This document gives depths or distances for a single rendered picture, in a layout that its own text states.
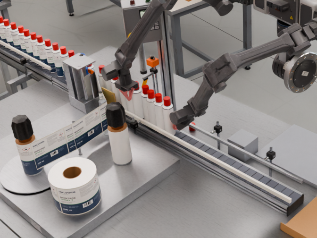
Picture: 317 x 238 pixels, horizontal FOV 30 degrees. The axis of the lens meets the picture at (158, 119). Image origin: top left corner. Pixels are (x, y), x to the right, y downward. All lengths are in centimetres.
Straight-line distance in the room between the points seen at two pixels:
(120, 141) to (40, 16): 400
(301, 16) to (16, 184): 142
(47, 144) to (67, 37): 333
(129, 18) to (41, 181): 83
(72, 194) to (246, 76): 280
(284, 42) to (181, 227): 84
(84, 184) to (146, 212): 30
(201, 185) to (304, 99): 219
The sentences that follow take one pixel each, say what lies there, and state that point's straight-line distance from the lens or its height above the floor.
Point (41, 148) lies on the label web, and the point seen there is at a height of 101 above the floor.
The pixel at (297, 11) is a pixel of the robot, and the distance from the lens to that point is 258.
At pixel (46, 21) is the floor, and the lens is 633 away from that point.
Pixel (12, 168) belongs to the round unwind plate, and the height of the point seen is 89.
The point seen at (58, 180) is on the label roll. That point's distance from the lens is 245.
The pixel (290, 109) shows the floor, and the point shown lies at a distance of 454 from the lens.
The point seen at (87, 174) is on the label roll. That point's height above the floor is 102.
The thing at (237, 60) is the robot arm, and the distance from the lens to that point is 218.
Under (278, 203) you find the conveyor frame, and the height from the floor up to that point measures 87.
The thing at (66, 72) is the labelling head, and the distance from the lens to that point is 304.
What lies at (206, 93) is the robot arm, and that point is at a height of 130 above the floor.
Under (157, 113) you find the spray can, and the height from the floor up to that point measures 100.
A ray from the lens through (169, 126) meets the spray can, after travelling 278.
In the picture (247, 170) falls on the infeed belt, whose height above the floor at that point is 88.
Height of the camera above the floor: 255
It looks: 35 degrees down
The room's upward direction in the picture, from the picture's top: 7 degrees counter-clockwise
